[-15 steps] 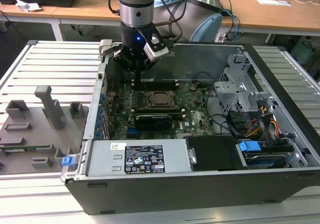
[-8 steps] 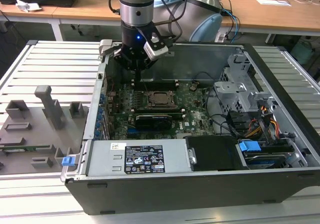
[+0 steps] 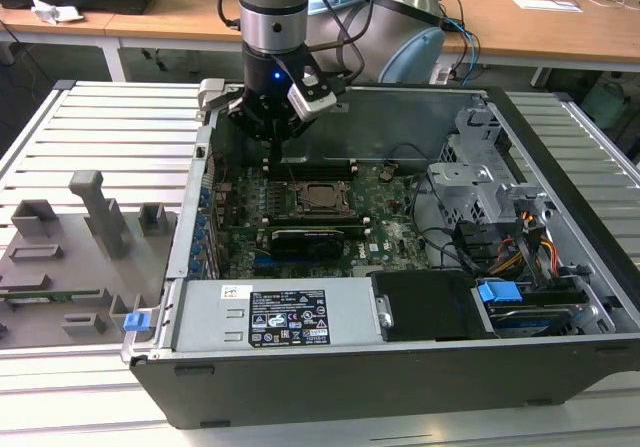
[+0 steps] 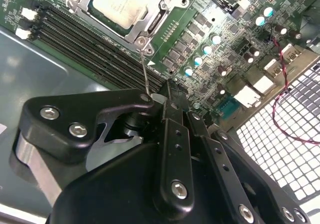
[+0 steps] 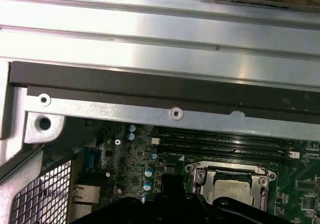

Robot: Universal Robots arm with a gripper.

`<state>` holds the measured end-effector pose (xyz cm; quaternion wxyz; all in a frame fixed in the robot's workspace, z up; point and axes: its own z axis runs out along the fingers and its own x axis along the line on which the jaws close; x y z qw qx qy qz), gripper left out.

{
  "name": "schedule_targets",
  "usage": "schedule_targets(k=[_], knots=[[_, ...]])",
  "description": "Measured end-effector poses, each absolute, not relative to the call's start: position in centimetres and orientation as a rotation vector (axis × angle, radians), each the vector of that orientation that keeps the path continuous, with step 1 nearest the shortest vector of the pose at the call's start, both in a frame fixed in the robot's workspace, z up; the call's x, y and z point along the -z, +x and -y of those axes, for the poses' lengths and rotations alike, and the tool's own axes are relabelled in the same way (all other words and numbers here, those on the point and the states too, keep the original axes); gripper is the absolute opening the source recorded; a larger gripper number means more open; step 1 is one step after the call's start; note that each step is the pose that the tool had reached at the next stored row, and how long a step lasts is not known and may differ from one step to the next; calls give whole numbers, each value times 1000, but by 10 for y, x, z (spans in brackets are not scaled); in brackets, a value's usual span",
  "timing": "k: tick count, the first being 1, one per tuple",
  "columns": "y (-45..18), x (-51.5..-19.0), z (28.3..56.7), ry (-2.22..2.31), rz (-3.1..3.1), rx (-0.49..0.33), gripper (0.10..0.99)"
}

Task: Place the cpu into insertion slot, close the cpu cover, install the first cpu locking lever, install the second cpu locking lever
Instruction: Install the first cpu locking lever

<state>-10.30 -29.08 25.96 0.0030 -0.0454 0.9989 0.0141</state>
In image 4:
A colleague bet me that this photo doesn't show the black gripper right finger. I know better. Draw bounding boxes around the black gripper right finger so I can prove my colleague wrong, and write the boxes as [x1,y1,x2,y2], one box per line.
[175,83,313,224]

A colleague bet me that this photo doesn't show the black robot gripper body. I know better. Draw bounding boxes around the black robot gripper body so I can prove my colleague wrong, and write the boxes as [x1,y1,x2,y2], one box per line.
[49,141,237,224]

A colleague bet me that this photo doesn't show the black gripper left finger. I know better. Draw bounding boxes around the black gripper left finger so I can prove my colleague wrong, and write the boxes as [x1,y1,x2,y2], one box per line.
[9,80,196,217]

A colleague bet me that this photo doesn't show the thin wire locking lever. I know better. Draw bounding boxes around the thin wire locking lever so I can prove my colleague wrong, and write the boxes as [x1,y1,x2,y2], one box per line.
[139,50,153,96]

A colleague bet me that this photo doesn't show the metal socket cover frame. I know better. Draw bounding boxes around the metal socket cover frame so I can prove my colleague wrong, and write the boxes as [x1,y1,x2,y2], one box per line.
[78,0,167,43]

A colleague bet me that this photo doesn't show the silver topped CPU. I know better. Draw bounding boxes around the silver topped CPU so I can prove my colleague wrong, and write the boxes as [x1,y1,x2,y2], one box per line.
[88,0,157,31]

